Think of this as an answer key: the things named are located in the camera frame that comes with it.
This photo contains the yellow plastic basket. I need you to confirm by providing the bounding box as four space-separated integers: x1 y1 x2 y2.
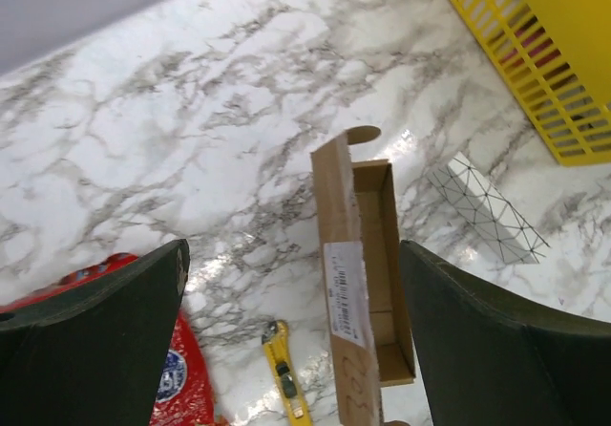
450 0 611 166

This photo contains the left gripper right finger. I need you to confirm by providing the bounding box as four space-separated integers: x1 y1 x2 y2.
399 241 610 426

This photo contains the yellow utility knife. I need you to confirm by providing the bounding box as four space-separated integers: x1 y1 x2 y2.
262 320 313 426

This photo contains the brown cardboard express box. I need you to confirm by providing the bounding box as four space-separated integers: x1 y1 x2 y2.
310 125 416 425

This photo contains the white geometric patterned box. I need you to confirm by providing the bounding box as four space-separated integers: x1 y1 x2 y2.
427 153 550 265

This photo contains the red snack bag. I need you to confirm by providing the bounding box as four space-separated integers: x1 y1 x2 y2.
1 253 226 425

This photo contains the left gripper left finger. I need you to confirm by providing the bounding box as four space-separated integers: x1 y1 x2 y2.
1 239 190 425

